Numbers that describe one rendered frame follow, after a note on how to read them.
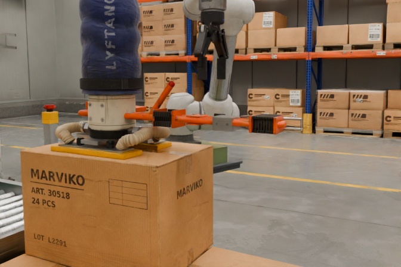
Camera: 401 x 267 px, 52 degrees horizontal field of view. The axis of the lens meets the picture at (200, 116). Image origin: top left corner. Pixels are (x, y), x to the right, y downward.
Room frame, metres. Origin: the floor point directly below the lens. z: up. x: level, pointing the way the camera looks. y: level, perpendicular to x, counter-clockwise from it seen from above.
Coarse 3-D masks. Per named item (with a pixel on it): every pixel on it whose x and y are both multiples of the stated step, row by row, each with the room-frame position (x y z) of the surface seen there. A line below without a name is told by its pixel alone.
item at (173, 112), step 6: (162, 108) 1.43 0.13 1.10; (156, 114) 1.37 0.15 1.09; (162, 114) 1.36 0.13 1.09; (168, 114) 1.35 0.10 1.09; (174, 114) 1.36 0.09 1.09; (180, 114) 1.39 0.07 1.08; (156, 120) 1.38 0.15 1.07; (162, 120) 1.37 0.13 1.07; (168, 120) 1.36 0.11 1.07; (174, 120) 1.36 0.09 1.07; (162, 126) 1.36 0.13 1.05; (168, 126) 1.35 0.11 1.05; (174, 126) 1.36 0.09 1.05; (180, 126) 1.39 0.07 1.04
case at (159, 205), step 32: (32, 160) 1.47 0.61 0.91; (64, 160) 1.40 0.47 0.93; (96, 160) 1.34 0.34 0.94; (128, 160) 1.31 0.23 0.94; (160, 160) 1.31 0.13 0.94; (192, 160) 1.43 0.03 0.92; (32, 192) 1.47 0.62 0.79; (64, 192) 1.40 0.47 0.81; (96, 192) 1.34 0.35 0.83; (128, 192) 1.28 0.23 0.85; (160, 192) 1.24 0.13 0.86; (192, 192) 1.43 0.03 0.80; (32, 224) 1.48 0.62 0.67; (64, 224) 1.40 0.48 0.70; (96, 224) 1.34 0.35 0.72; (128, 224) 1.28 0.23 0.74; (160, 224) 1.23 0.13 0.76; (192, 224) 1.43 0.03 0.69; (64, 256) 1.41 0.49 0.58; (96, 256) 1.34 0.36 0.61; (128, 256) 1.28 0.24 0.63; (160, 256) 1.23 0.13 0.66; (192, 256) 1.42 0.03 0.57
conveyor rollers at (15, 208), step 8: (0, 192) 2.33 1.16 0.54; (0, 200) 2.22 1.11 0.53; (8, 200) 2.17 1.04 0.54; (16, 200) 2.21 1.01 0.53; (0, 208) 2.04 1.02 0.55; (8, 208) 2.07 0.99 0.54; (16, 208) 2.03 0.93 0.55; (0, 216) 1.93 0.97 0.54; (8, 216) 1.96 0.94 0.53; (16, 216) 1.91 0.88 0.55; (0, 224) 1.83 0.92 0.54; (8, 224) 1.86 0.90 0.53; (16, 224) 1.81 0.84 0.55; (0, 232) 1.73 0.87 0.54
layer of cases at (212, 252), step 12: (204, 252) 1.52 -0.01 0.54; (216, 252) 1.51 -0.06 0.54; (228, 252) 1.51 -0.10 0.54; (12, 264) 1.42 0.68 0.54; (24, 264) 1.42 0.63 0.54; (36, 264) 1.42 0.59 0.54; (48, 264) 1.42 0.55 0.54; (60, 264) 1.42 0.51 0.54; (192, 264) 1.41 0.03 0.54; (204, 264) 1.41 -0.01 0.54; (216, 264) 1.41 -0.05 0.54; (228, 264) 1.41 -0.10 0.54; (240, 264) 1.41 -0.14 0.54; (252, 264) 1.41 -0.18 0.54; (264, 264) 1.41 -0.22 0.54; (276, 264) 1.41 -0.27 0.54; (288, 264) 1.41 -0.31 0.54
